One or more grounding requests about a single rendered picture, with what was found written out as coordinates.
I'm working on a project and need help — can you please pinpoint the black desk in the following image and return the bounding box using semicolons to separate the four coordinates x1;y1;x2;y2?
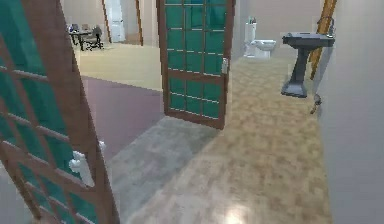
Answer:
68;29;94;52

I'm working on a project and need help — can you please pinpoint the brown door with green panes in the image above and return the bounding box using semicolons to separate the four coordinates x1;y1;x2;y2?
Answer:
0;0;121;224
155;0;237;131

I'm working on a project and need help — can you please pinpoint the dark grey pedestal sink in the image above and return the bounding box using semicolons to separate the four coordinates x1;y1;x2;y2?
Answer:
280;31;336;99

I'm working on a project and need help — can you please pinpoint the black office chair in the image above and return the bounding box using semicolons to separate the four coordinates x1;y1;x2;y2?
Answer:
85;25;105;52

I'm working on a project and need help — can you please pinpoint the white room door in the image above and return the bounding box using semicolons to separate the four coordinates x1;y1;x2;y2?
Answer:
105;0;127;44

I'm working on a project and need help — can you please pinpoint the white toilet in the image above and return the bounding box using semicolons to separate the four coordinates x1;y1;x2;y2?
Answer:
243;16;277;60

